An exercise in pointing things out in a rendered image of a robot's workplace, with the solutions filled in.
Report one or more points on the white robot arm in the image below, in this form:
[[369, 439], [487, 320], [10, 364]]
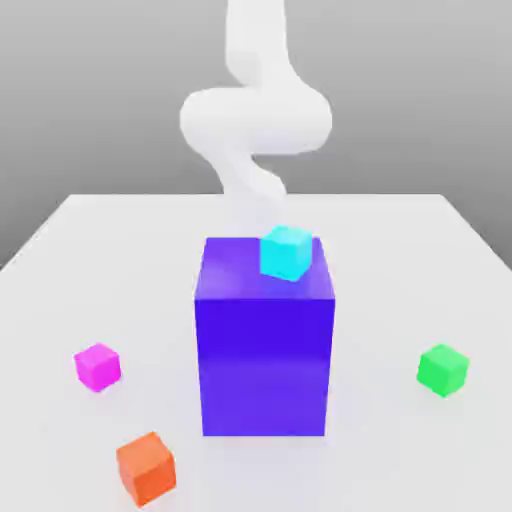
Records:
[[256, 120]]

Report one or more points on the small cyan cube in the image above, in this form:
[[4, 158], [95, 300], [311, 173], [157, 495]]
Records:
[[284, 254]]

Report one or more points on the small magenta cube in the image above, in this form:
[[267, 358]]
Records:
[[97, 367]]

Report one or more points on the small green cube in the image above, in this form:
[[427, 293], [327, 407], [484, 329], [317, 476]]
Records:
[[442, 370]]

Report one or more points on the small orange cube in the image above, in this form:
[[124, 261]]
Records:
[[147, 470]]

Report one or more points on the large purple box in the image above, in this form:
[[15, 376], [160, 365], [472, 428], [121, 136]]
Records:
[[264, 360]]

